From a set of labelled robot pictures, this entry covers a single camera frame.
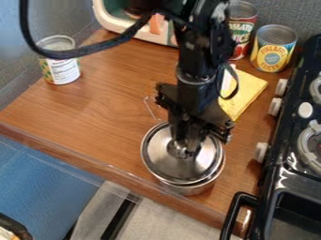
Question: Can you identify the yellow pineapple can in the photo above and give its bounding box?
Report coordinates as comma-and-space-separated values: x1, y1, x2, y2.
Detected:
249, 23, 300, 74

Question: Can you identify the white label can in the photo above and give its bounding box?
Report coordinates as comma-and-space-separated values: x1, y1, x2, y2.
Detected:
35, 34, 84, 86

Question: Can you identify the red tomato can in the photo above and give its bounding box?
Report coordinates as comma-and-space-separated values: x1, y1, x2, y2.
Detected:
226, 0, 260, 61

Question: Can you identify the black cable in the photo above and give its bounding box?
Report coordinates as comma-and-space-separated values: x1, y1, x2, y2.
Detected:
17, 0, 157, 61

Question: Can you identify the yellow cloth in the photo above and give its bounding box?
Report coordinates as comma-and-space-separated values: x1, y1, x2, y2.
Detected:
217, 67, 270, 122

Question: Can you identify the silver pot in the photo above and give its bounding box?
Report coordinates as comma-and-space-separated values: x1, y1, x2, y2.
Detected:
151, 149, 229, 197

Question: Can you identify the silver pot lid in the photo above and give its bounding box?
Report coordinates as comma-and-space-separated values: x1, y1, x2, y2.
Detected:
139, 121, 226, 186

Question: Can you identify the toy stove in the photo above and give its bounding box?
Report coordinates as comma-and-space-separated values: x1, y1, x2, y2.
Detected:
218, 33, 321, 240

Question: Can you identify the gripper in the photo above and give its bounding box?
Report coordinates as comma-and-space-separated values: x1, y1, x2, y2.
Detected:
154, 80, 237, 158

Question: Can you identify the cream toy microwave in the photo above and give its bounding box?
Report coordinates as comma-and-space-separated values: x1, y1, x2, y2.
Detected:
90, 0, 182, 49

